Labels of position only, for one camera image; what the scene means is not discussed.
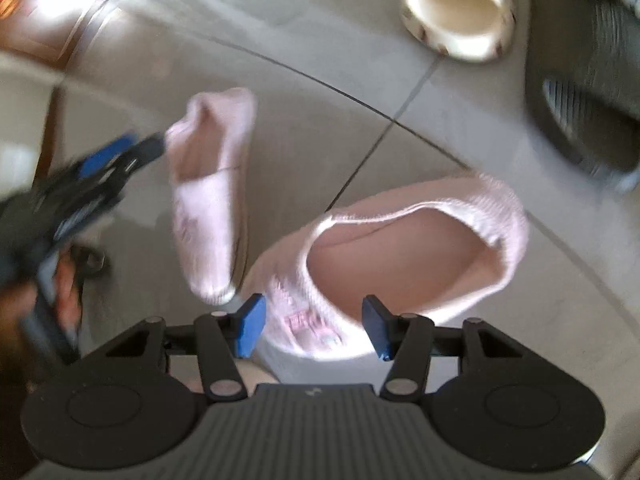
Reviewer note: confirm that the cream slipper with brown hearts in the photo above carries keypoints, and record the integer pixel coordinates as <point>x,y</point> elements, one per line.
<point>457,15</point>

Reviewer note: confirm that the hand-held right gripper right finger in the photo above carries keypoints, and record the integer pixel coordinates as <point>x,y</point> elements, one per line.
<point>380,327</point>

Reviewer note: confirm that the pink knitted slipper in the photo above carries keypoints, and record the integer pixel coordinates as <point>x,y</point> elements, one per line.
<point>400,255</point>
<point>210,175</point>

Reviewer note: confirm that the wooden shoe rack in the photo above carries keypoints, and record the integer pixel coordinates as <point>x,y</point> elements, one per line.
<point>45,15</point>

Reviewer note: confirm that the grey ribbed slipper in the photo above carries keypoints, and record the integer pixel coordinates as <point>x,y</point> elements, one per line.
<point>590,85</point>

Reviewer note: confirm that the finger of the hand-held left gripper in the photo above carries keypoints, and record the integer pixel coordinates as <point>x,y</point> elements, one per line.
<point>147,150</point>
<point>110,157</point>

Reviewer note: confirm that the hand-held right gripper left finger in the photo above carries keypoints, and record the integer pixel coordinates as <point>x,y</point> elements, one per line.
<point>250,322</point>

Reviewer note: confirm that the person's left hand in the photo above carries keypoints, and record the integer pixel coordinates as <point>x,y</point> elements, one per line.
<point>67,285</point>

